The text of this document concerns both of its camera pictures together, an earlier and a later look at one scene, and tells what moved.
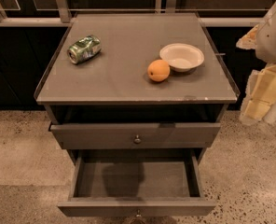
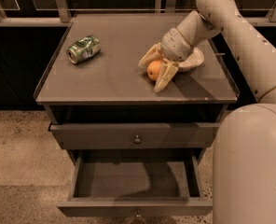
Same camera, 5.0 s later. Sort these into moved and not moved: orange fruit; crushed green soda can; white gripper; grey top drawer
Moved: white gripper
Not moved: grey top drawer; crushed green soda can; orange fruit
